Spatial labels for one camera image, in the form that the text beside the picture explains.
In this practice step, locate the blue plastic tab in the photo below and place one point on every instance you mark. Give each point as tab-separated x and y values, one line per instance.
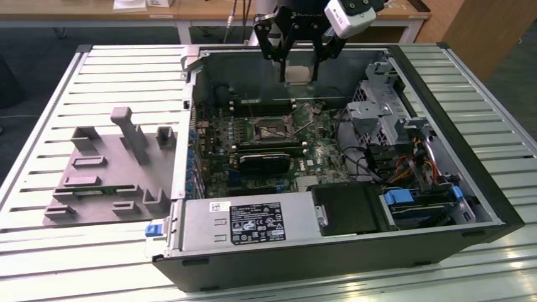
456	193

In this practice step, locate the thin metal locking lever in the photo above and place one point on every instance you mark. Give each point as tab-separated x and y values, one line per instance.
302	127

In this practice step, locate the blue case latch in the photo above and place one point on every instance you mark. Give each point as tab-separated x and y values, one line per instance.
153	229

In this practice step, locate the black open PC case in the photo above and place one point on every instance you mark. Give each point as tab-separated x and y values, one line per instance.
336	267

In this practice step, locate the black optical drive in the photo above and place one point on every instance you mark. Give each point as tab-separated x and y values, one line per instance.
348	207

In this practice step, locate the wooden desk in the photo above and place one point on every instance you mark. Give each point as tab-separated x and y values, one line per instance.
84	11

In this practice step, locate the small white box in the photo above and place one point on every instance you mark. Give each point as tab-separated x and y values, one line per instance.
161	3

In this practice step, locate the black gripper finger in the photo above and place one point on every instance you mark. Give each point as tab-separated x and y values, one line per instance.
272	41
330	47

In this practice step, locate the grey parts rack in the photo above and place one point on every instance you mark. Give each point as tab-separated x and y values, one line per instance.
113	176

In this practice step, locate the hard disk in blue carrier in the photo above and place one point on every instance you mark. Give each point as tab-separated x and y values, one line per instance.
400	198

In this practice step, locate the black RAM stick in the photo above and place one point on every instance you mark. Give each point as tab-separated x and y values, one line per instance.
268	145
270	151

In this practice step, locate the silver power supply with label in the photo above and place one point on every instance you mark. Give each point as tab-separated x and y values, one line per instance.
201	223

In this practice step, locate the black graphics card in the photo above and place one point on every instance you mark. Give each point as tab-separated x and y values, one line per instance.
264	165

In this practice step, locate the silver chipset heatsink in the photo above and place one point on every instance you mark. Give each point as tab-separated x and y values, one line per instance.
308	182

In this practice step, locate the green motherboard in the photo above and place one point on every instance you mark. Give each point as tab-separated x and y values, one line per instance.
217	151

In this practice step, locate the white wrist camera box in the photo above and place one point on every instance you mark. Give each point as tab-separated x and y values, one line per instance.
350	20

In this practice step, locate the silver square CPU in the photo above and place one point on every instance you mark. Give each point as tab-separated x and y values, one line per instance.
300	75

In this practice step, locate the wooden cabinet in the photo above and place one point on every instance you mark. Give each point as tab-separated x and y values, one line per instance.
490	34

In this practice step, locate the CPU socket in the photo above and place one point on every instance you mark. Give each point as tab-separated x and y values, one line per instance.
268	129

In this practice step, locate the green RAM stick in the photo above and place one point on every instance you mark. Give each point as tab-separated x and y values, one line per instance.
100	189

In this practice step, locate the silver drive cage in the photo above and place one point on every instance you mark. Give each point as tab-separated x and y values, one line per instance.
373	119

